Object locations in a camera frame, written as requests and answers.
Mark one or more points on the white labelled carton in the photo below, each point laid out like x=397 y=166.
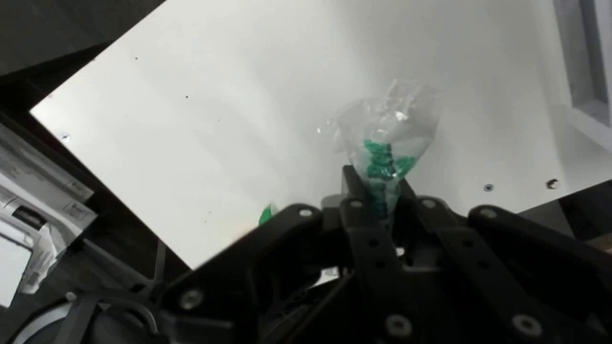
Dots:
x=26 y=191

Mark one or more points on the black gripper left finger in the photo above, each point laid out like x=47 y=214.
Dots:
x=288 y=273

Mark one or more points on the clear bag with green pieces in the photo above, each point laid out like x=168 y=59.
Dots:
x=389 y=126

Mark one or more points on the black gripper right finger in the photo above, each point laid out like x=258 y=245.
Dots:
x=510 y=273

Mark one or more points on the white plastic drawer unit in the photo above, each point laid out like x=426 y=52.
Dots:
x=590 y=63

